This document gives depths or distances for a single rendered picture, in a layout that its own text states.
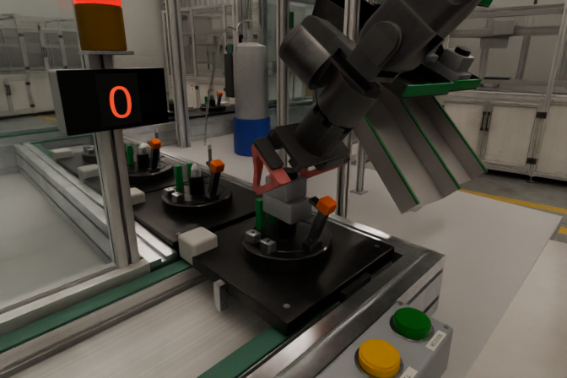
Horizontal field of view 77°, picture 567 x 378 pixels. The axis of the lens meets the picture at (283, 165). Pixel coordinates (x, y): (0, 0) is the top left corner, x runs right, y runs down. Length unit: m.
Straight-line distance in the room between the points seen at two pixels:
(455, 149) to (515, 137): 3.53
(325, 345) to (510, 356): 0.30
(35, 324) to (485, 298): 0.67
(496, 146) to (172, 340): 4.18
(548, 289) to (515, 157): 3.69
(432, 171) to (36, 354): 0.69
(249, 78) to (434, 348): 1.17
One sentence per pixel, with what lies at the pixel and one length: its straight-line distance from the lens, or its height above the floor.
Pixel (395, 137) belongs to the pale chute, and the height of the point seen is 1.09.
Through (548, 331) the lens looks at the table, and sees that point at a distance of 0.71.
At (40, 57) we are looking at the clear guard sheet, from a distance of 0.51.
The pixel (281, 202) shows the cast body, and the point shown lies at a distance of 0.52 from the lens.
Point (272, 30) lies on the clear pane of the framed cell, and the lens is 1.79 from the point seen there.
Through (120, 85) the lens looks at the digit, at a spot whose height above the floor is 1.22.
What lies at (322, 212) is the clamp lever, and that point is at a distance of 0.48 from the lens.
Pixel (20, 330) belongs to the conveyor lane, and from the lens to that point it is 0.56.
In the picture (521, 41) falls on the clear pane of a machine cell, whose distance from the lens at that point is 4.36.
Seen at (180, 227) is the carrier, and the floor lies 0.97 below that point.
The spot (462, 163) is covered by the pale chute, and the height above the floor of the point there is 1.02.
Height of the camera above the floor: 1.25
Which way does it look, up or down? 17 degrees down
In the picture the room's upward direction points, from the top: straight up
